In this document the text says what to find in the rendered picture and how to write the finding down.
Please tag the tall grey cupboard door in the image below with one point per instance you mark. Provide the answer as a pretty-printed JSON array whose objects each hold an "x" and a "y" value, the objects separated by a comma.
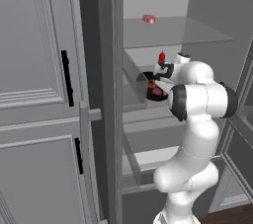
[{"x": 29, "y": 43}]

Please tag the short grey cupboard door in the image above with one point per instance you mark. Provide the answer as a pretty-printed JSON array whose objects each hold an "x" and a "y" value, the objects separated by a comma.
[{"x": 36, "y": 175}]

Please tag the grey fridge door with bins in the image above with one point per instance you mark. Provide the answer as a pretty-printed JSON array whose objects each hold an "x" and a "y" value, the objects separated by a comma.
[{"x": 242, "y": 129}]

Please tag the pink meat piece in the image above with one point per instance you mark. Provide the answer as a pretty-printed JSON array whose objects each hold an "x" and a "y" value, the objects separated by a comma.
[{"x": 149, "y": 18}]

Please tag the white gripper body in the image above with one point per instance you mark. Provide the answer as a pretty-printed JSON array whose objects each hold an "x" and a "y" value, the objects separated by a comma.
[{"x": 163, "y": 86}]

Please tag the black bowl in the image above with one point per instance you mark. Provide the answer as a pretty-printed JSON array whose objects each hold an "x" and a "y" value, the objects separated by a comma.
[{"x": 152, "y": 95}]

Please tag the red tomato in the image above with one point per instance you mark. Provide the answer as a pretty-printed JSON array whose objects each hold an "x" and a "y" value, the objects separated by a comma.
[{"x": 157, "y": 91}]

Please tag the brown chicken drumstick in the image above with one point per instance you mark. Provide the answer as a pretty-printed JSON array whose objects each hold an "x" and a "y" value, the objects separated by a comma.
[{"x": 151, "y": 85}]

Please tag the glass fridge shelf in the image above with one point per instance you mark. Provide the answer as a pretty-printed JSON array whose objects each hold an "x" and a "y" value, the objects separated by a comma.
[
  {"x": 133, "y": 94},
  {"x": 171, "y": 32}
]

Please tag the grey fridge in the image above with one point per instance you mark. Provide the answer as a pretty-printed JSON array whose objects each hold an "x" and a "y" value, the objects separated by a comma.
[{"x": 204, "y": 11}]

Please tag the red sauce bottle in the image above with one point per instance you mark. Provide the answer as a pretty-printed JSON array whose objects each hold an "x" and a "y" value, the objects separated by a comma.
[{"x": 161, "y": 57}]

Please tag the clear fridge drawer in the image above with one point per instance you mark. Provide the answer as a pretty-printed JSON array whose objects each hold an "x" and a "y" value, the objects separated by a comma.
[{"x": 145, "y": 159}]

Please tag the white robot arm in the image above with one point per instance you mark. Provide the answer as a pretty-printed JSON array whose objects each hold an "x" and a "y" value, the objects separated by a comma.
[{"x": 197, "y": 142}]

